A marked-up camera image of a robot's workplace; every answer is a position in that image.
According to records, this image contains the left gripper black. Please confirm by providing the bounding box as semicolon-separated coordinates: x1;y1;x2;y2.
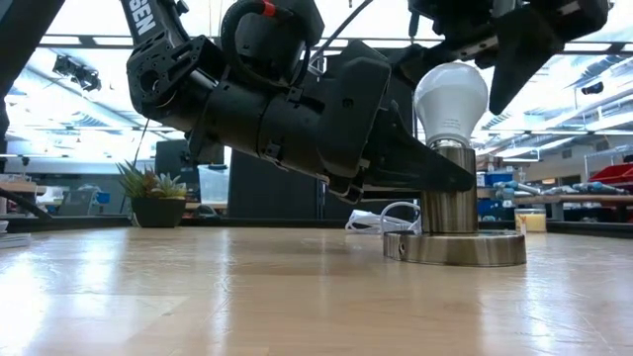
189;40;477;206

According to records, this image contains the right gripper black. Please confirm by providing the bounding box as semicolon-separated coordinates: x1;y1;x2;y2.
394;0;612;117

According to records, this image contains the white light bulb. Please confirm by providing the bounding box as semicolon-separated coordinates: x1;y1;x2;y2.
413;61;490;148

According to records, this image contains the brass lamp socket base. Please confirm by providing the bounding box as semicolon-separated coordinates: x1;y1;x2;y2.
383;138;528;269

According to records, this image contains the shelf of blue bins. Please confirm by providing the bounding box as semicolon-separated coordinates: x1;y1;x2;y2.
477;170;516;222

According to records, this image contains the yellow candle jar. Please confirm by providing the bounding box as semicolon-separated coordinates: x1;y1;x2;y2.
513;207;548;234

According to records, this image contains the black folding room divider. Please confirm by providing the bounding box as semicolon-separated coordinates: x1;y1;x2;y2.
227;48;421;222

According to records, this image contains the wooden workbench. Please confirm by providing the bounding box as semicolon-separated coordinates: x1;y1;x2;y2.
512;193;633;222

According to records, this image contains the clear plastic storage bin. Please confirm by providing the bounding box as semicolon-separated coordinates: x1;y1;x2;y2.
197;164;231;205

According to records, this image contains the black computer monitor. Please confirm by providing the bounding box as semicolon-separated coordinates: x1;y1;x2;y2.
154;138;226;199

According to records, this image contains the potted succulent plant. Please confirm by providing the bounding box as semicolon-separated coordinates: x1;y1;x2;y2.
116;159;190;229

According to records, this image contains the white power cord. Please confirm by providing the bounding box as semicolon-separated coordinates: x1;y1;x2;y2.
344;200;423;236

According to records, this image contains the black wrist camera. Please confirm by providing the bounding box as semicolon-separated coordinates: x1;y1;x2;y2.
231;0;325;90

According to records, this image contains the black looped cable red tape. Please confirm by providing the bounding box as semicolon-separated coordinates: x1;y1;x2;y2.
220;0;327;93

